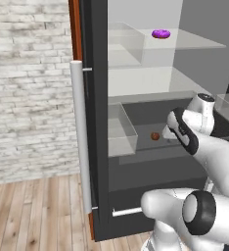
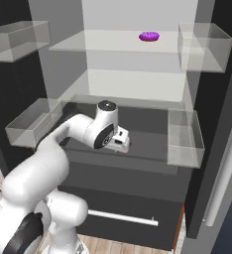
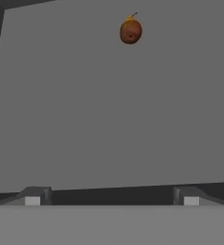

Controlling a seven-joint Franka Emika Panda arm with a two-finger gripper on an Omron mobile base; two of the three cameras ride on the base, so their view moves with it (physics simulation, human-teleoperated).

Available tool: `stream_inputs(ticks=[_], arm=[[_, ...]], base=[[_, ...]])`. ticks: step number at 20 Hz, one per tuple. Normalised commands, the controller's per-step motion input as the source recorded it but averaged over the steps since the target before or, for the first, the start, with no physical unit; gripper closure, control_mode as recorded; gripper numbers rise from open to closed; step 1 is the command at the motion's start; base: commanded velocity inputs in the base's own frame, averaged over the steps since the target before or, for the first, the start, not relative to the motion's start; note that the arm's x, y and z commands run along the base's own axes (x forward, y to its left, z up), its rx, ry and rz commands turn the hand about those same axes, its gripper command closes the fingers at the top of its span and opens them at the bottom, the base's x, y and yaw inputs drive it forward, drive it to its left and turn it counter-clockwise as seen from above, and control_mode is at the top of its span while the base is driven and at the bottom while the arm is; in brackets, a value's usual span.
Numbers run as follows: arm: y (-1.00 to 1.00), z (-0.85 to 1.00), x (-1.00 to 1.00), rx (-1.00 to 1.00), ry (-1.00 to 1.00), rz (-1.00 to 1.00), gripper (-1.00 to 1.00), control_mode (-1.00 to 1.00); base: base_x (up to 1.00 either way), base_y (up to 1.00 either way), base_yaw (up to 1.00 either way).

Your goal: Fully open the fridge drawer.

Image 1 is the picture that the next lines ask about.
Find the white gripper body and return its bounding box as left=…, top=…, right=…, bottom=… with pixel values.
left=160, top=125, right=181, bottom=142

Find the dark grey fridge drawer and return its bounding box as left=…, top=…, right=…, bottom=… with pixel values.
left=118, top=96, right=229, bottom=167

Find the glass fridge shelf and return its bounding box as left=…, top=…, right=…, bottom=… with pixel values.
left=108, top=66, right=212, bottom=98
left=132, top=26, right=227, bottom=51

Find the dark grey fridge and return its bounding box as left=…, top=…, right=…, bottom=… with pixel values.
left=108, top=0, right=229, bottom=243

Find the dark fridge door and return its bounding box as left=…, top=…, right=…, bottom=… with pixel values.
left=78, top=0, right=110, bottom=243

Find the dark freezer drawer front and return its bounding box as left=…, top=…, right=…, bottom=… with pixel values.
left=108, top=176, right=208, bottom=241

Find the purple donut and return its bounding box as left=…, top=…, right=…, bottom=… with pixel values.
left=151, top=28, right=172, bottom=40

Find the brown wooden cabinet panel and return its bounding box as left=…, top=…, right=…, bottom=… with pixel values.
left=68, top=0, right=97, bottom=241

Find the silver fridge door handle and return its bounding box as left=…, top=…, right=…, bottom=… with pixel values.
left=69, top=60, right=99, bottom=216

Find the silver freezer drawer handle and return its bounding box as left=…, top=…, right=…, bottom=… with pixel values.
left=112, top=206, right=144, bottom=218

